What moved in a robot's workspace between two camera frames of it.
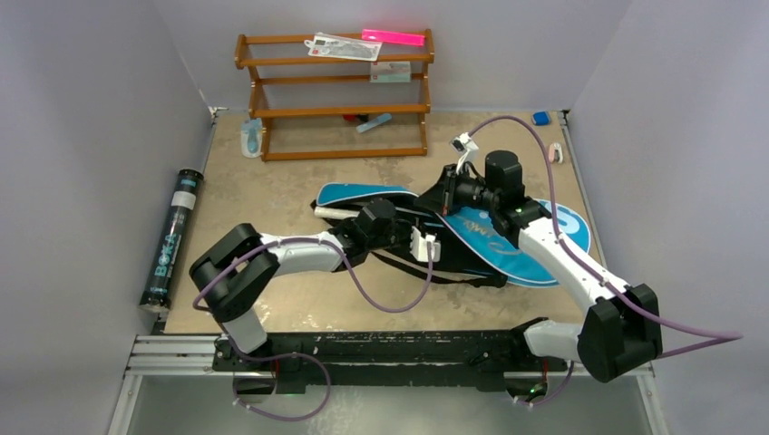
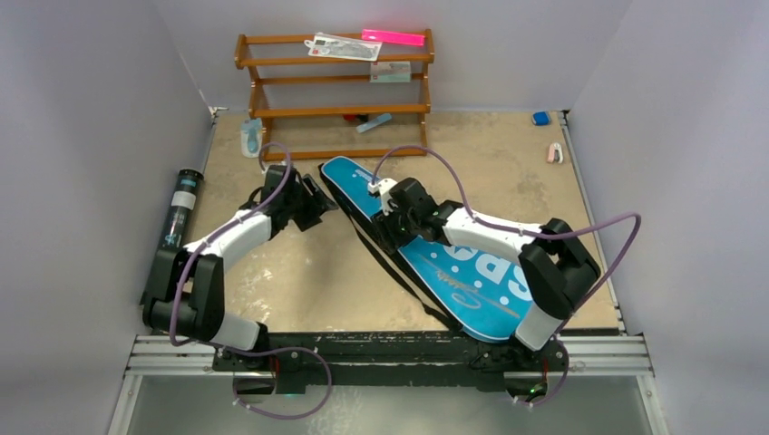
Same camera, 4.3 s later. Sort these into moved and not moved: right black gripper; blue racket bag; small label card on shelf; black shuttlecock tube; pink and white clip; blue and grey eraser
Moved: right black gripper; blue racket bag
Not moved: black shuttlecock tube; blue and grey eraser; pink and white clip; small label card on shelf
